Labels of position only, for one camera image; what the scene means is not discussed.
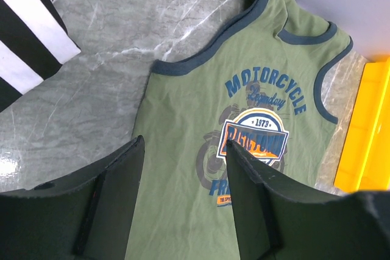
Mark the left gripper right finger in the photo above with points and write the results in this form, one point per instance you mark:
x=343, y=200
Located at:
x=277, y=217

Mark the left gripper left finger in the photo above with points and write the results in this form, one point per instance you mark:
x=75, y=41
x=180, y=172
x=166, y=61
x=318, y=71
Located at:
x=86, y=214

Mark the green motorcycle tank top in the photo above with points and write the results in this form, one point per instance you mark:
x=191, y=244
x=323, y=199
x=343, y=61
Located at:
x=257, y=82

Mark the black white striped tank top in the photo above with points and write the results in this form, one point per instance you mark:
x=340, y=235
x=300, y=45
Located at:
x=34, y=46

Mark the yellow plastic tray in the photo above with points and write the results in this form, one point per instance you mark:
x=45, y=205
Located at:
x=364, y=162

